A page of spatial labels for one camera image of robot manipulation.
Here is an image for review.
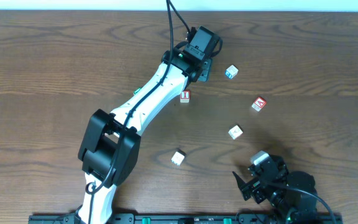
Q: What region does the red letter I block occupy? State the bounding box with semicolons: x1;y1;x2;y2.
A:
180;90;190;103

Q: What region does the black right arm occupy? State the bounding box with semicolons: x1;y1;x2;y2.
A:
233;151;322;223

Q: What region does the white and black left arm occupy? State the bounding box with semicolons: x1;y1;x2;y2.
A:
76;27;223;223

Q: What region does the white block blue side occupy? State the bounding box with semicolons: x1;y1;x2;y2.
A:
225;65;239;80

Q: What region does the white block orange letter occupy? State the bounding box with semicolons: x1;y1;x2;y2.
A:
228;125;243;140

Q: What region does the green letter R block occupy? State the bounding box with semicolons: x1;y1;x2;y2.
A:
133;88;141;95

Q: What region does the plain white wooden block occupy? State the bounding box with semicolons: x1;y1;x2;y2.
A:
171;151;185;166

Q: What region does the red letter A block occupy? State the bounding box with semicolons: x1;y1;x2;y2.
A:
252;96;267;112

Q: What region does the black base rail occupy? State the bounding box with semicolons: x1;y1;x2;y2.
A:
28;212;344;224

